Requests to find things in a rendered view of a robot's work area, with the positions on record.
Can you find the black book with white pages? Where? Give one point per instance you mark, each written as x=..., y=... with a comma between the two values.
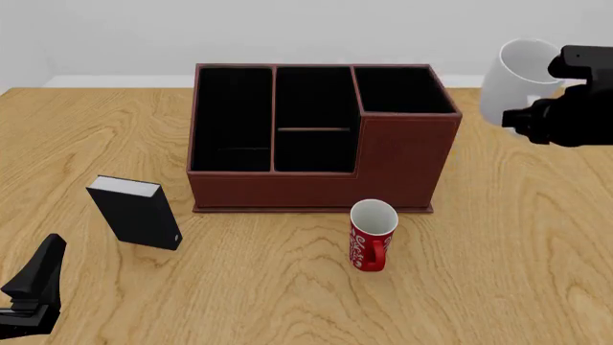
x=139, y=219

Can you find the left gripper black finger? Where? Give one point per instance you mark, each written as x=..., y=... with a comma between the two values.
x=40, y=273

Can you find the red-brown desk caddy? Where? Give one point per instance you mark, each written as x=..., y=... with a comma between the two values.
x=402, y=158

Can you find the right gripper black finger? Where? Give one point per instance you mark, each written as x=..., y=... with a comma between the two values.
x=574, y=64
x=519, y=119

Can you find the red mug with white print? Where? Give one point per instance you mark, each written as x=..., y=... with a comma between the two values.
x=360, y=248

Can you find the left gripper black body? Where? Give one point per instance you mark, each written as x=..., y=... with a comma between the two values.
x=29, y=321

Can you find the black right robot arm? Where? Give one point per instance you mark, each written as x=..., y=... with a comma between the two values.
x=582, y=118

